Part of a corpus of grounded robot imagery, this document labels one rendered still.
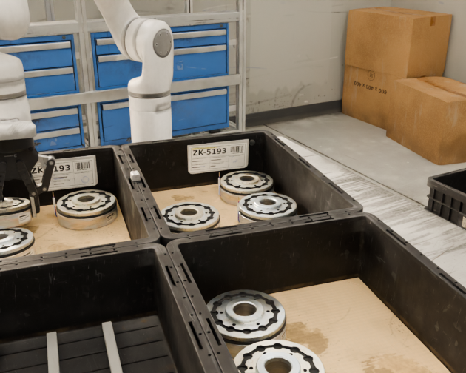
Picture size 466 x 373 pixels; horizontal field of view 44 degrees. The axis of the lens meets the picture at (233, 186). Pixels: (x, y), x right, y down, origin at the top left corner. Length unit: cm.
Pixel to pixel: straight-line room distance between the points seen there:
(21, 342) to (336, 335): 39
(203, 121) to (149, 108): 188
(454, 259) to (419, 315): 49
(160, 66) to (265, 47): 303
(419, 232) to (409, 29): 294
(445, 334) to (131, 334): 38
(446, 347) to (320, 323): 16
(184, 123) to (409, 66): 176
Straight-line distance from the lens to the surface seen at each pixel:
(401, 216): 139
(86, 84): 286
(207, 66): 309
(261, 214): 98
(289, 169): 107
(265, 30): 424
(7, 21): 91
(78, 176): 112
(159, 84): 127
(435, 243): 130
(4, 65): 94
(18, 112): 95
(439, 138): 375
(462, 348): 72
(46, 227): 105
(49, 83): 284
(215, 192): 114
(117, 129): 298
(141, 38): 124
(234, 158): 117
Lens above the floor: 129
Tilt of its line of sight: 23 degrees down
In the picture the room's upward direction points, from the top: straight up
